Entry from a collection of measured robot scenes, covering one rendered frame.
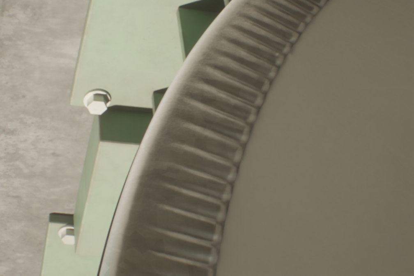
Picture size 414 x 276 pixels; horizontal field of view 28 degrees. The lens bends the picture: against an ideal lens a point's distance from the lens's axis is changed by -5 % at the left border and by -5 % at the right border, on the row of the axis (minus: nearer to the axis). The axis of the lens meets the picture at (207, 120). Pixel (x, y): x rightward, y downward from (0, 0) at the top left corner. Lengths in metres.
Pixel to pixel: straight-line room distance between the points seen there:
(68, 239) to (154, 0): 0.47
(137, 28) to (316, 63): 0.61
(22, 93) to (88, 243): 0.27
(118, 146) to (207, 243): 0.76
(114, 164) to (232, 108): 0.73
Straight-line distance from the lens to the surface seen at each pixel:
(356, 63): 0.48
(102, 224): 1.24
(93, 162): 1.15
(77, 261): 1.43
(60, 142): 1.23
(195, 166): 0.39
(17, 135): 1.22
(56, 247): 1.39
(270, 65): 0.45
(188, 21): 1.02
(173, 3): 1.04
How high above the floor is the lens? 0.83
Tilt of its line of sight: 44 degrees down
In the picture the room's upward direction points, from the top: 171 degrees clockwise
